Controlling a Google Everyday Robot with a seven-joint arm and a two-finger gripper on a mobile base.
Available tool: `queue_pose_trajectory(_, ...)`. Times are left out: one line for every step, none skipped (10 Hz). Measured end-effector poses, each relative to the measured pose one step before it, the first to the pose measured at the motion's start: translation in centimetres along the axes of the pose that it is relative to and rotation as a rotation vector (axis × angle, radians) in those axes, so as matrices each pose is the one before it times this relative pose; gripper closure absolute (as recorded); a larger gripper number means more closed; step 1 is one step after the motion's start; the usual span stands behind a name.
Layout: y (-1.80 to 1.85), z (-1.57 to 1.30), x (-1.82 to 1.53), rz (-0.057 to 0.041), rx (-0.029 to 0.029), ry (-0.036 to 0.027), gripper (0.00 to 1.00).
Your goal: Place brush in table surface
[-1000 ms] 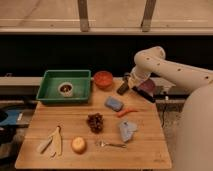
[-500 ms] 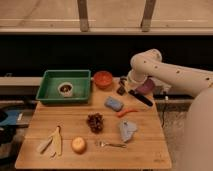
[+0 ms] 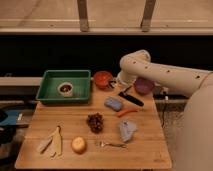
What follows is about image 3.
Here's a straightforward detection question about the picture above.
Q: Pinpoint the black brush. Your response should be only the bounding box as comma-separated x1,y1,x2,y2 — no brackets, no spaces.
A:
118,86,144,107

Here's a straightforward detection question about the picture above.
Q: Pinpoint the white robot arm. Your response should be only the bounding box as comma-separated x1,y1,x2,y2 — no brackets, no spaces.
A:
117,50,213,171

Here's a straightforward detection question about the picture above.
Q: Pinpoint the red-brown bowl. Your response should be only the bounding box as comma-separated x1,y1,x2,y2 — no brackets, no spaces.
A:
93,71,113,89

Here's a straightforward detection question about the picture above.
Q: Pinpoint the blue sponge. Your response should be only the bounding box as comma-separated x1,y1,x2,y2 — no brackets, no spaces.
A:
104,97,123,112

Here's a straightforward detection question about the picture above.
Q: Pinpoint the orange carrot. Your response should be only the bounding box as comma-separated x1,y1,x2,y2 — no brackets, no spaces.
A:
116,108,138,117

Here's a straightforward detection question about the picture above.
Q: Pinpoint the bunch of dark grapes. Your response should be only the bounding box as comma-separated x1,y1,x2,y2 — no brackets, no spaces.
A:
87,113,103,134

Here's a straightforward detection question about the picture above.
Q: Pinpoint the purple bowl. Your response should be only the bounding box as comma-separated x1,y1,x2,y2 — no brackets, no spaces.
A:
134,77,155,95

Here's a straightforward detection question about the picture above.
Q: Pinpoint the small white cup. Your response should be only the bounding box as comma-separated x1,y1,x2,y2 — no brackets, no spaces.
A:
58,82,73,97

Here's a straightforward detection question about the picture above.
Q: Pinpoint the grey crumpled cloth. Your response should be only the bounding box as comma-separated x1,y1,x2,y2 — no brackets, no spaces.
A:
119,120,137,142

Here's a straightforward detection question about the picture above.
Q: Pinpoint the green plastic tray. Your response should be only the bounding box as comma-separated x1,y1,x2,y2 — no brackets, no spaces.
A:
36,70,91,104

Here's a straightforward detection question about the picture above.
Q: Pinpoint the metal fork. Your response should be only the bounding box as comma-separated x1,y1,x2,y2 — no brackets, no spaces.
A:
95,141,127,148

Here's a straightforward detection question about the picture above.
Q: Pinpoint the yellow round fruit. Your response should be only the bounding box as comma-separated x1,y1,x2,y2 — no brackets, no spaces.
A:
71,137,87,154

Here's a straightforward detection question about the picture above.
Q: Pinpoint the blue object at left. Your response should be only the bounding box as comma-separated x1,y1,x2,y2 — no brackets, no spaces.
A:
0,110,23,126

